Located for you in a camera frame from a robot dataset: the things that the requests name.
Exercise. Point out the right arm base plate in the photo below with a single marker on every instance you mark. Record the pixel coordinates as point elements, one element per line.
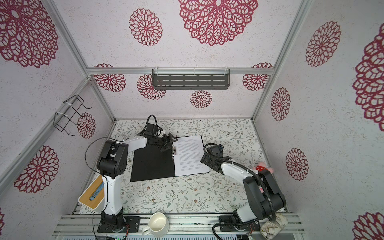
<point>229,223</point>

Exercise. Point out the text printed paper sheet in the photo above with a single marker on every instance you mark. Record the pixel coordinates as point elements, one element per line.
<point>188,152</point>

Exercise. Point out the pink plush toy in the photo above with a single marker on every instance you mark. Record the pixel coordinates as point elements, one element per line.
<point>262,166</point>

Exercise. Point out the wooden tray with white rim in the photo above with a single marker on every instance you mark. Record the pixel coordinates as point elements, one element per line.
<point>94,196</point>

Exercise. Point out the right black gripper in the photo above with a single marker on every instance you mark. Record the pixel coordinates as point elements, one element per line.
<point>205,158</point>

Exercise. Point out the red black file folder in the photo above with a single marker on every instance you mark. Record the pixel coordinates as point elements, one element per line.
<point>150,164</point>

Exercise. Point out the white ceramic mug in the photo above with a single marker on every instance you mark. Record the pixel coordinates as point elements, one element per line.
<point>158,226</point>

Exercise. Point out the black wire wall rack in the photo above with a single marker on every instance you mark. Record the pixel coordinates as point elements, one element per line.
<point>63,119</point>

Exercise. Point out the grey metal wall shelf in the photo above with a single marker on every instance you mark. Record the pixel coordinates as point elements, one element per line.
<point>191,79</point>

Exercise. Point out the marbled grey cup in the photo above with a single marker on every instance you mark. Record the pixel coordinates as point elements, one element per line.
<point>271,228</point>

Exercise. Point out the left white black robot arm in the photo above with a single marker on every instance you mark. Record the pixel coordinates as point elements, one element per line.
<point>112,163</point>

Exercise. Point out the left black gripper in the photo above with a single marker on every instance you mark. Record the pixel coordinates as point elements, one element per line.
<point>166,141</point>

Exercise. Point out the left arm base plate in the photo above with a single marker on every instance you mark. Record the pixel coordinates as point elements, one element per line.
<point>130,225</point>

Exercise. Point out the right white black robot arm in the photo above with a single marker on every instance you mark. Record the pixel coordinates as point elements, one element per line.
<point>264,196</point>

